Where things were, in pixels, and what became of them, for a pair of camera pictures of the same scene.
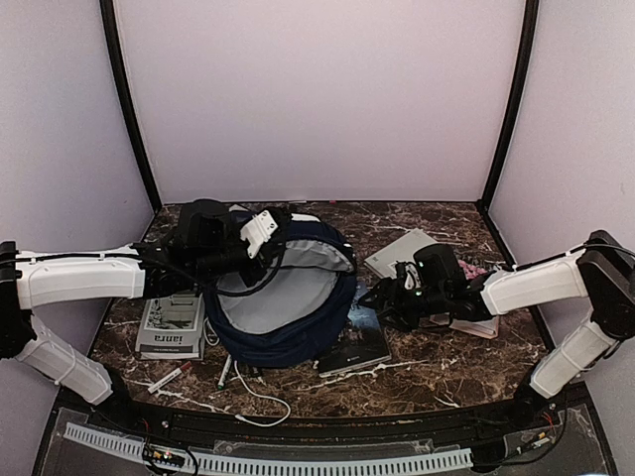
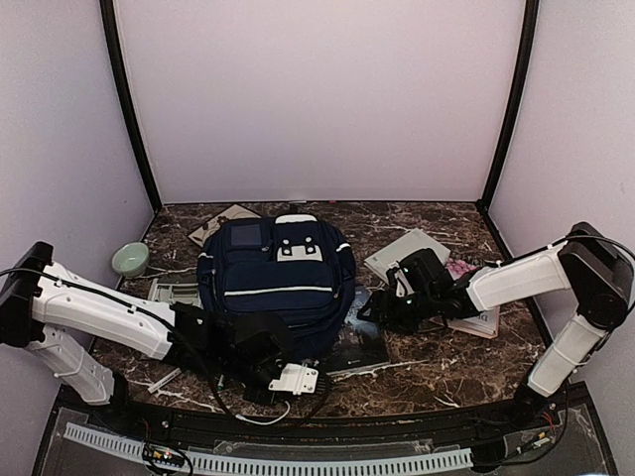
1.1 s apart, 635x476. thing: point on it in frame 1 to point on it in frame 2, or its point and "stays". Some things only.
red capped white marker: (186, 366) stays
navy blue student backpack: (297, 316) stays
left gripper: (251, 278) to (259, 398)
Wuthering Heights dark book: (364, 343) stays
